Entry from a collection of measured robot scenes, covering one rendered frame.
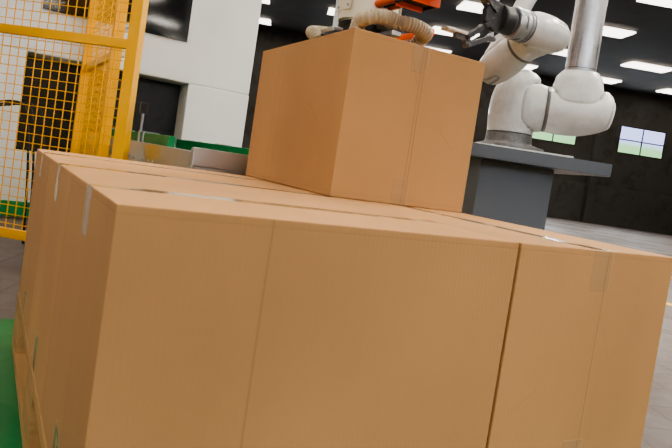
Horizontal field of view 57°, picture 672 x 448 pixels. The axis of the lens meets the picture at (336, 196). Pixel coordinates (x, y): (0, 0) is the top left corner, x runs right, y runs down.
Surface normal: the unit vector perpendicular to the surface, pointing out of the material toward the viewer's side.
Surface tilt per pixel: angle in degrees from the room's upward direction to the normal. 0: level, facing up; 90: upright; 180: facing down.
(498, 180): 90
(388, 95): 90
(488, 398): 90
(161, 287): 90
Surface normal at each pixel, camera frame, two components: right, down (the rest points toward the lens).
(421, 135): 0.46, 0.11
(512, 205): 0.09, 0.06
